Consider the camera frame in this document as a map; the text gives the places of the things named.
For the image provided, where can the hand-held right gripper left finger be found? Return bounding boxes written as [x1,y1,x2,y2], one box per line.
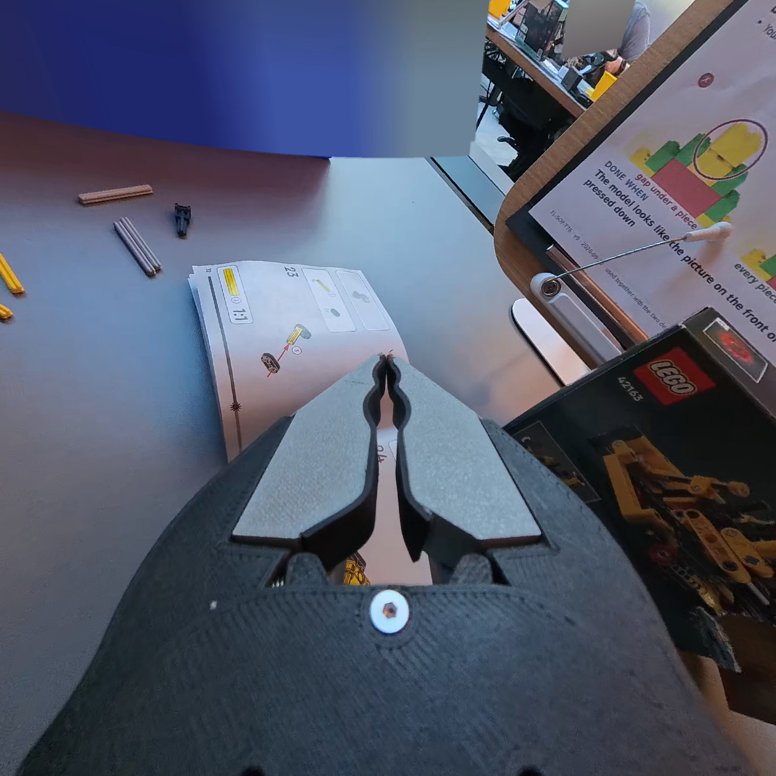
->
[231,353,389,573]

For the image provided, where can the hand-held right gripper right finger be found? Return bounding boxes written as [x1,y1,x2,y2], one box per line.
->
[387,355,543,565]

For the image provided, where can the open lego instruction booklet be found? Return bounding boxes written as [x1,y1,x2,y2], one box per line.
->
[188,259,437,586]

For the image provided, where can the black lego set box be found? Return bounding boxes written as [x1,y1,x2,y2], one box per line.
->
[503,306,776,725]

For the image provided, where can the pale lego axle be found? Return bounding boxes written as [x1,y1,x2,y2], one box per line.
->
[78,184,154,206]

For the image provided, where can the wooden document stand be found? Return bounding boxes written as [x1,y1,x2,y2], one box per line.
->
[493,0,753,386]

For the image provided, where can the wooden office desk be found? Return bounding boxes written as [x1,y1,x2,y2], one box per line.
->
[485,24,592,119]

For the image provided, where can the desk cable hatch cover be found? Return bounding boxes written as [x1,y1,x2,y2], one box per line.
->
[427,156,510,234]

